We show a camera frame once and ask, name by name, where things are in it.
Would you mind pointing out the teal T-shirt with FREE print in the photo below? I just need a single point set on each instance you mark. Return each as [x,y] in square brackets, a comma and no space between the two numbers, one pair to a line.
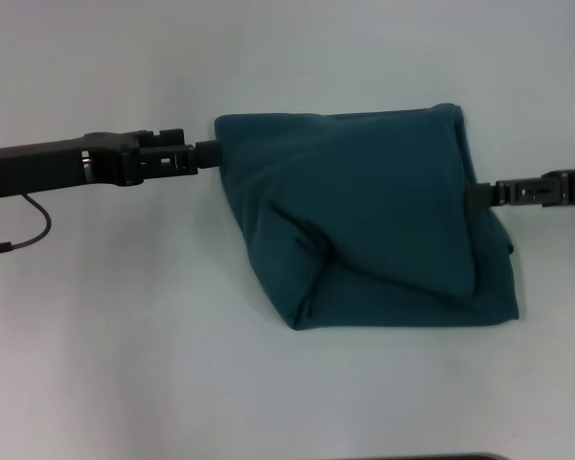
[364,215]

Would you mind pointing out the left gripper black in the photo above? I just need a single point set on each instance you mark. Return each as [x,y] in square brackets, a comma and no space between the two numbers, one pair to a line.
[52,165]

